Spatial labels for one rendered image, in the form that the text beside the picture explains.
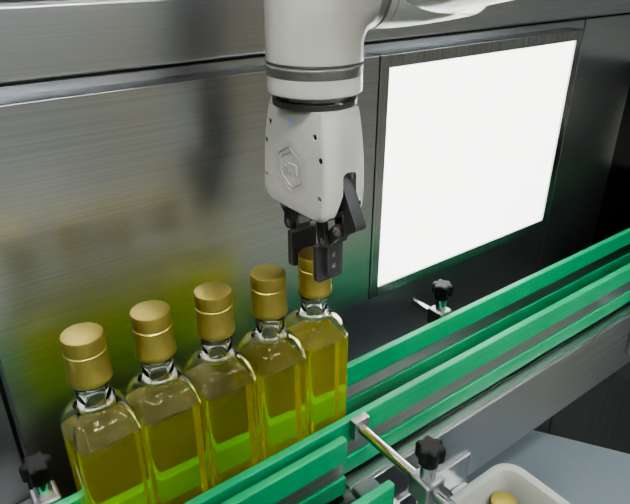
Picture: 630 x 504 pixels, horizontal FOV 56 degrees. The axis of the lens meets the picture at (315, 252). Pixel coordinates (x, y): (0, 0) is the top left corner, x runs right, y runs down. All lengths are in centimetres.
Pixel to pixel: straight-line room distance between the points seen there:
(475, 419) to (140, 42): 62
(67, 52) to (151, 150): 11
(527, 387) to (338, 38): 62
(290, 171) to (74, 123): 19
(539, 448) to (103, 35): 104
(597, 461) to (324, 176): 92
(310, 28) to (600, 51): 79
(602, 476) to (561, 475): 7
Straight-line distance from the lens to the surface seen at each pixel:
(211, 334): 55
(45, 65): 57
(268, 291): 56
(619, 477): 128
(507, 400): 91
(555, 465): 126
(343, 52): 50
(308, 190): 53
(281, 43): 50
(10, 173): 58
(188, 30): 62
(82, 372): 51
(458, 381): 83
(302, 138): 52
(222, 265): 69
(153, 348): 53
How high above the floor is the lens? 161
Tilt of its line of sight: 27 degrees down
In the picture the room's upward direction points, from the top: straight up
